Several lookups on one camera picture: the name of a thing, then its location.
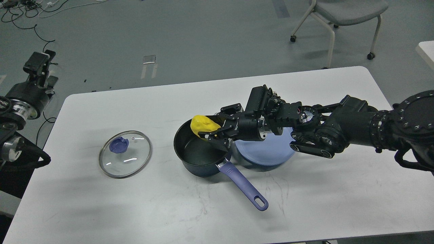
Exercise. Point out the yellow potato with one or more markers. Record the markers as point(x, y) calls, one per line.
point(202, 123)

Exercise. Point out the glass pot lid blue knob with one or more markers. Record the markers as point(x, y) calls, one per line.
point(125, 154)

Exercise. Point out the dark pot with purple handle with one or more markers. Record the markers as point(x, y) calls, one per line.
point(200, 159)

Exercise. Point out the blue round plate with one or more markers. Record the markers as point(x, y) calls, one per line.
point(273, 151)

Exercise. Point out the white table corner right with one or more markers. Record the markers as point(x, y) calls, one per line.
point(425, 50)

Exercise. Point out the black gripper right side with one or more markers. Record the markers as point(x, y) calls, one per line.
point(238, 128)

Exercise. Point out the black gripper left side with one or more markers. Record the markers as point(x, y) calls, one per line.
point(38, 89)

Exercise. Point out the grey office chair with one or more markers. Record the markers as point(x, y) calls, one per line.
point(332, 14)

